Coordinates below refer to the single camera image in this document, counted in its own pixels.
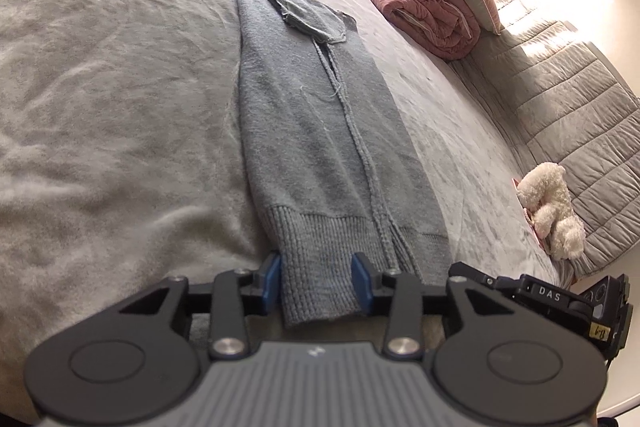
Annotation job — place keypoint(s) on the white plush toy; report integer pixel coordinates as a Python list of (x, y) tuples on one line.
[(550, 197)]

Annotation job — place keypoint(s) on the grey quilted headboard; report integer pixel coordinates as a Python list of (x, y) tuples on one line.
[(575, 107)]

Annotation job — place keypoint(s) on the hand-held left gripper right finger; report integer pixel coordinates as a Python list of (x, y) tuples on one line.
[(360, 279)]

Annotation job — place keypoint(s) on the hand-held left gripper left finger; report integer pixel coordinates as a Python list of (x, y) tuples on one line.
[(272, 282)]

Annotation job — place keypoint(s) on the grey knitted sweater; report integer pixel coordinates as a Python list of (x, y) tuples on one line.
[(310, 132)]

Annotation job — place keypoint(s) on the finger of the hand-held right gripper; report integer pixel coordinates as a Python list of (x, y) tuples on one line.
[(472, 272)]

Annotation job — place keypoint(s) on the grey bed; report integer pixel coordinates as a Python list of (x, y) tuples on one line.
[(100, 82)]

